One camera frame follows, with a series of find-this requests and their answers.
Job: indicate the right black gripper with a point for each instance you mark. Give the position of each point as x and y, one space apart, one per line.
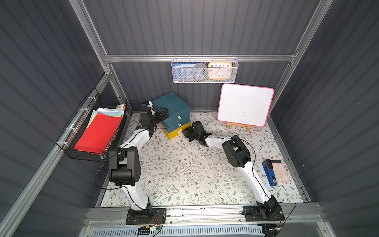
189 134

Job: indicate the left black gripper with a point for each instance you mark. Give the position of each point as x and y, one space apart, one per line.
160 114

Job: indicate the teal yellow drawer cabinet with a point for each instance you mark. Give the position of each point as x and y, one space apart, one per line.
178 114

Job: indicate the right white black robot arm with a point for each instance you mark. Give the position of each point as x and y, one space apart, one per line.
239 157

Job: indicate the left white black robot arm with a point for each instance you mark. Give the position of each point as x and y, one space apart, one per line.
125 167

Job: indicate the blue box in basket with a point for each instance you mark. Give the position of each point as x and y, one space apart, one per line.
182 72

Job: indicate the wooden whiteboard easel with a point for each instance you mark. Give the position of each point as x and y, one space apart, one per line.
248 127

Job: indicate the grey tape roll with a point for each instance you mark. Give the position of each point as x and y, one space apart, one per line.
200 72

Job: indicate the pink framed whiteboard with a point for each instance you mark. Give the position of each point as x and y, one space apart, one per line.
245 105

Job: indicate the yellow analog clock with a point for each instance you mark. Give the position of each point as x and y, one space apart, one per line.
220 71

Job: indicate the red paper sheet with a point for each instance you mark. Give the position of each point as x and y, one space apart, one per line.
99 131

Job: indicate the blue stapler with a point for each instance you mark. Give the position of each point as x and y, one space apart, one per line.
268 168

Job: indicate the pink calculator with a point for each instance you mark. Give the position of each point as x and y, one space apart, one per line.
280 171

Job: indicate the white wire wall basket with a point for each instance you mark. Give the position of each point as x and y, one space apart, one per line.
206 60

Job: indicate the black wire paper tray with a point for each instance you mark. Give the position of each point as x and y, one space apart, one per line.
94 102

